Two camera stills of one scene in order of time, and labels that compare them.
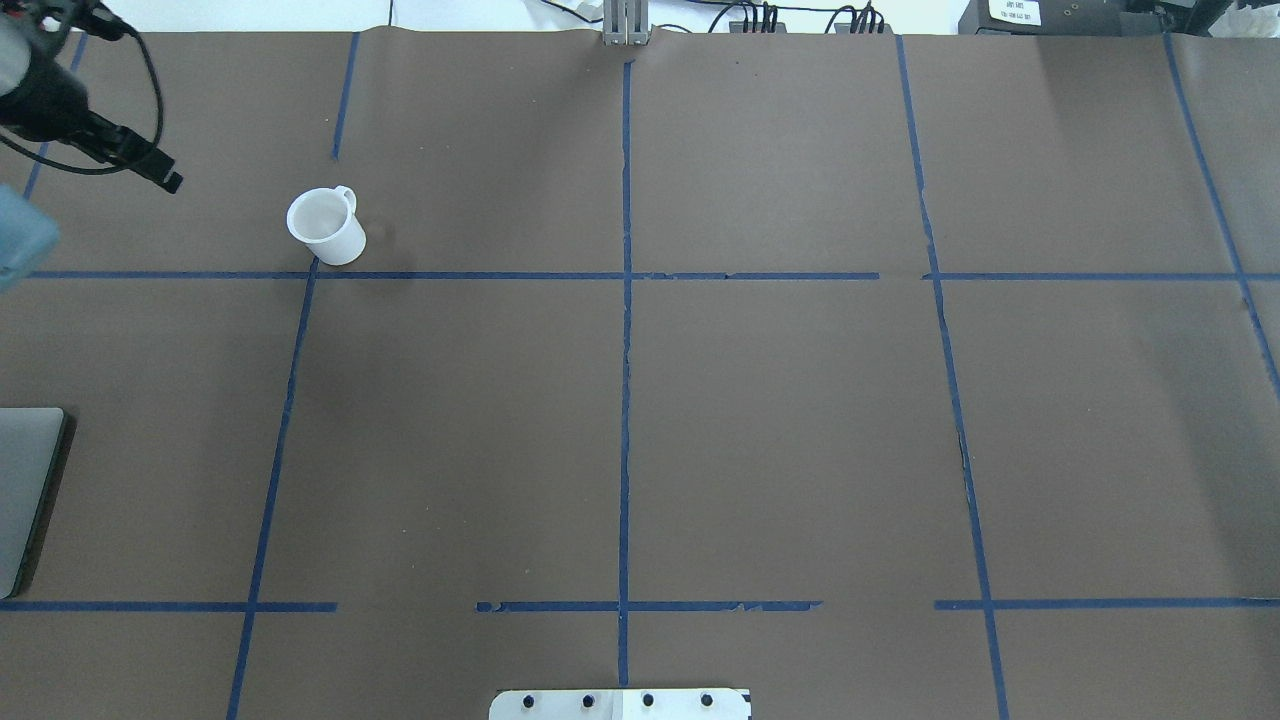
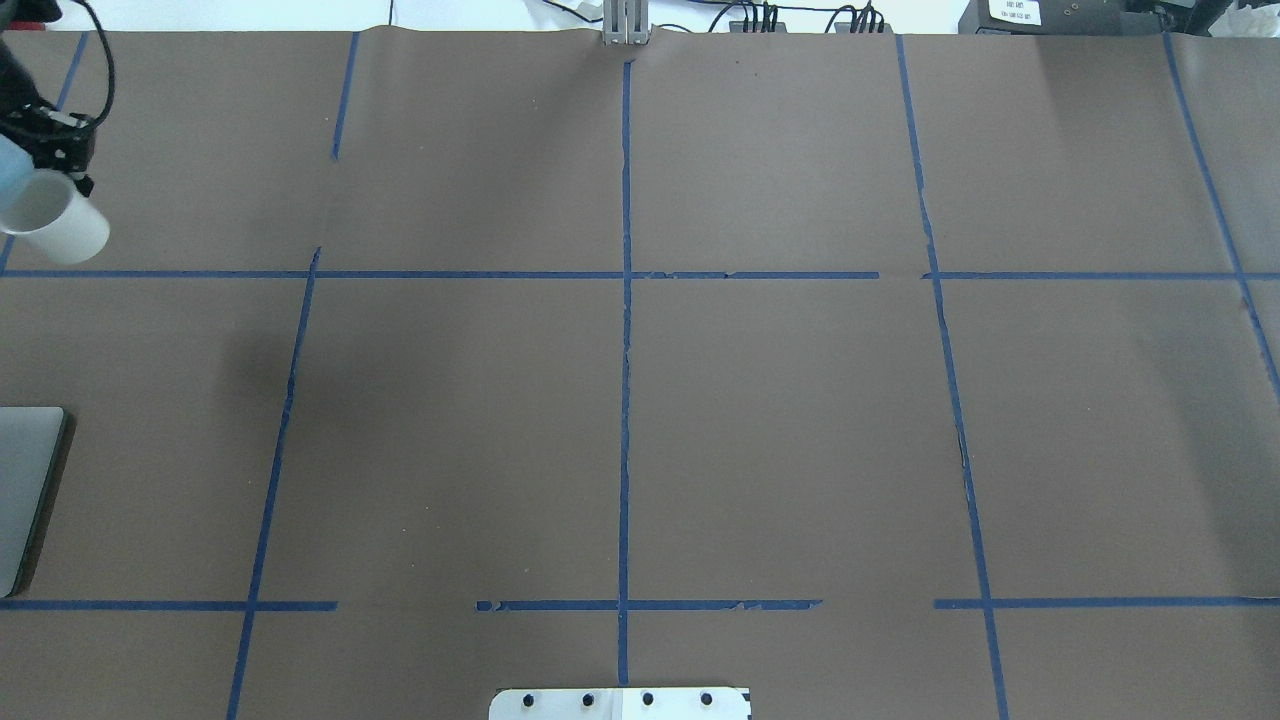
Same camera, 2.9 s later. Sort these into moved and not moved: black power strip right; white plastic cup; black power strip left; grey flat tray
Moved: white plastic cup
Not moved: black power strip left; grey flat tray; black power strip right
